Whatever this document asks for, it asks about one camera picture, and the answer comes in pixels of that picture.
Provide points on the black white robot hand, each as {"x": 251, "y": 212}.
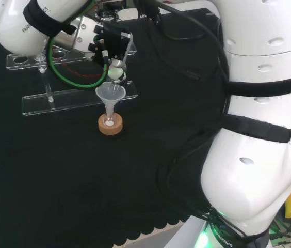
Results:
{"x": 114, "y": 41}

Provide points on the translucent plastic funnel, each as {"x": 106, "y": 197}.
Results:
{"x": 110, "y": 94}

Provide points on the clear acrylic funnel stand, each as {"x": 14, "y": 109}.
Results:
{"x": 78, "y": 99}

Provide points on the glass round-bottom flask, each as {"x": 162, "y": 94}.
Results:
{"x": 109, "y": 121}

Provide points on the black bench cloth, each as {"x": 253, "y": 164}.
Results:
{"x": 70, "y": 180}

